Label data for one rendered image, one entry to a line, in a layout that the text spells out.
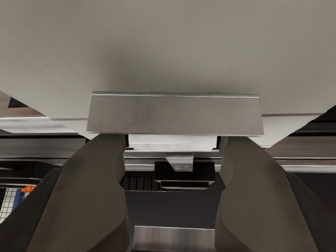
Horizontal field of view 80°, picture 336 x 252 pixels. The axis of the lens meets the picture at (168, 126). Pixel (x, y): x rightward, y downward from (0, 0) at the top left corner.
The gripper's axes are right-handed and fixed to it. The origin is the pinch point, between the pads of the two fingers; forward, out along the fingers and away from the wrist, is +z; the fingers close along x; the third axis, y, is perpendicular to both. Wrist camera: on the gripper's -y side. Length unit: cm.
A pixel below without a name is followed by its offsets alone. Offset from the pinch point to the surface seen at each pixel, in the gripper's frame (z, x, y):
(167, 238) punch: 0.9, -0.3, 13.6
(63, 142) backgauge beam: 29.9, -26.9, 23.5
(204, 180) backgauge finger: 17.5, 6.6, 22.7
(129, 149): 8.7, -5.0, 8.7
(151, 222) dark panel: 30, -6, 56
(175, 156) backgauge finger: 9.7, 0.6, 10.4
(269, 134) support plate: 3.7, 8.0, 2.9
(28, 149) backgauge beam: 29, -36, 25
